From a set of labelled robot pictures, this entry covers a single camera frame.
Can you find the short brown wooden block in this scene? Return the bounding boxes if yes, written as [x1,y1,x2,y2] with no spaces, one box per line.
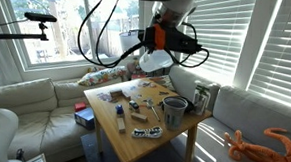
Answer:
[129,111,149,123]

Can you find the flat red box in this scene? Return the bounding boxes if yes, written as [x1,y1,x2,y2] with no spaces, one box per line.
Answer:
[131,72,147,81]

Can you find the silver metal cup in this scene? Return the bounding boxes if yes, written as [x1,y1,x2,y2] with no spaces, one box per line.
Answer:
[161,95,189,132]

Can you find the white black checkered sunglasses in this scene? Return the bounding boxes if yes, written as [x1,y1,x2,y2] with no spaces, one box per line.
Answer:
[131,124,164,140]

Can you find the clear plastic cup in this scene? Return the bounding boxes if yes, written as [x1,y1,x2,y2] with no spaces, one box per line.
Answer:
[138,48,175,74]

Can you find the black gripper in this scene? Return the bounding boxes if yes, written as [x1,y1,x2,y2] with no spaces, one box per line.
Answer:
[162,26,203,56]

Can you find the white leather sofa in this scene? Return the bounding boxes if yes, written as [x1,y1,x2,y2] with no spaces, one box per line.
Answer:
[0,71,127,162]

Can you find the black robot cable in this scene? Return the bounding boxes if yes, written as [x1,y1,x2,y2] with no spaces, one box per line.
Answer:
[75,0,148,71]
[92,0,148,68]

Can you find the nutcracker sticker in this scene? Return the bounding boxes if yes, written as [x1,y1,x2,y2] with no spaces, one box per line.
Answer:
[95,90,113,103]

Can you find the stacked wooden blocks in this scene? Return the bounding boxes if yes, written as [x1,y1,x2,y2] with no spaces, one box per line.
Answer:
[108,87,124,100]

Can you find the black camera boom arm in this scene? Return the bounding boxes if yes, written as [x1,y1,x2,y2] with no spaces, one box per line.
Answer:
[0,18,52,50]

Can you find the white window blind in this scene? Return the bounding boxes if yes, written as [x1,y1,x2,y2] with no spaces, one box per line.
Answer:
[180,0,258,80]
[246,0,291,110]

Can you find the small round sticker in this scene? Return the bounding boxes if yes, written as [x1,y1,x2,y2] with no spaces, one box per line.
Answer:
[128,84,140,93]

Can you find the light wooden table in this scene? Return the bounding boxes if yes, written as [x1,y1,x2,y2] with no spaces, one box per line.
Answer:
[79,71,215,162]

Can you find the small red box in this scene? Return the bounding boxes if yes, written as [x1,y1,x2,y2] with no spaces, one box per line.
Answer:
[73,100,88,113]

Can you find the long pale wooden block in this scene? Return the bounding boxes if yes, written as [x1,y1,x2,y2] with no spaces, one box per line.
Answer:
[116,117,128,134]

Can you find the small blue toy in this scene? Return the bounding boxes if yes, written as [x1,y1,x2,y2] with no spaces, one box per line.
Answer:
[115,103,125,118]

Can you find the white bordered screen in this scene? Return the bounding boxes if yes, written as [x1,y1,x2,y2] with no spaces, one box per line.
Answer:
[23,151,50,162]

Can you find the orange octopus plush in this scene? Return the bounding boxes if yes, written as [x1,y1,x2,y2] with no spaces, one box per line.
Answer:
[222,124,291,162]

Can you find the glass jar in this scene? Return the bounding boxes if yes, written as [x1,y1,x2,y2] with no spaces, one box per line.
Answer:
[191,80,213,116]

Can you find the blue cardboard box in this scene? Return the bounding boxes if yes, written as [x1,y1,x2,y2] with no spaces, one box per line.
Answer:
[73,106,97,130]

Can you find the small dark toy car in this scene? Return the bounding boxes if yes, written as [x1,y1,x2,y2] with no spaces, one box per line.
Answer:
[128,99,140,111]

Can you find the black stereo camera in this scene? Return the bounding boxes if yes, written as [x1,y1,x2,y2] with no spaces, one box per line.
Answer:
[23,12,58,24]

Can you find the small pink plush toy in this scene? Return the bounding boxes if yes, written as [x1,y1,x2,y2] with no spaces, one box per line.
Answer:
[125,57,145,75]

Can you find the colourful floral pillow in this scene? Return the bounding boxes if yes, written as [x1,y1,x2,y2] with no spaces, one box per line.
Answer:
[77,63,128,89]

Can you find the grey fabric sofa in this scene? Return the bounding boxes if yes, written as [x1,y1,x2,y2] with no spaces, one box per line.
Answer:
[163,64,291,162]

